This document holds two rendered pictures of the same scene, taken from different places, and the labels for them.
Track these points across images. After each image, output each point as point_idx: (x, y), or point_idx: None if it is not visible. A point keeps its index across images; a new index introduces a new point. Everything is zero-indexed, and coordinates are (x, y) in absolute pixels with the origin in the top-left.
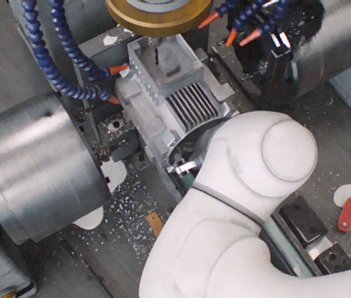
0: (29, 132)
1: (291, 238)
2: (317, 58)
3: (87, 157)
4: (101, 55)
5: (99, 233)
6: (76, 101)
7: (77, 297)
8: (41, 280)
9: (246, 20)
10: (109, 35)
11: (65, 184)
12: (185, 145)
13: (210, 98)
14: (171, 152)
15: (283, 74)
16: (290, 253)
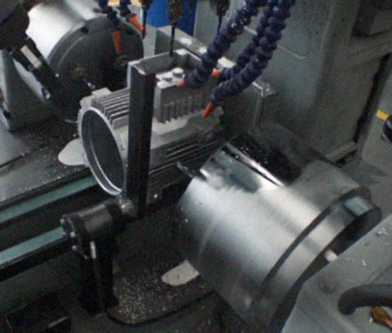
0: (80, 5)
1: None
2: (211, 212)
3: (58, 36)
4: (169, 41)
5: (53, 163)
6: None
7: None
8: (17, 133)
9: (218, 89)
10: (192, 41)
11: (40, 37)
12: (58, 76)
13: None
14: (104, 154)
15: (139, 119)
16: None
